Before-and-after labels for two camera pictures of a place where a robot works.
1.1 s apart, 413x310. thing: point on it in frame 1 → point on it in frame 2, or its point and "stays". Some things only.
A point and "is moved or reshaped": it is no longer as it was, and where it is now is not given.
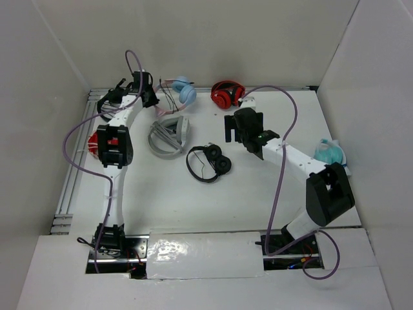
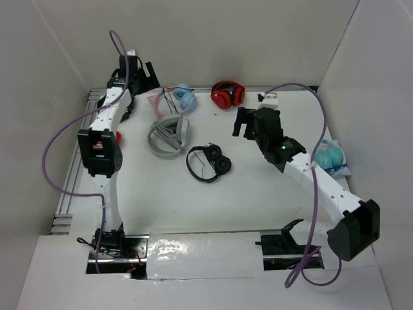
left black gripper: (153, 100) → (151, 79)
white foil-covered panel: (199, 254) stays
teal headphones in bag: (330, 151) stays
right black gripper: (231, 123) → (244, 115)
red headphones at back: (226, 93) stays
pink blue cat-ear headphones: (185, 89) is moved or reshaped
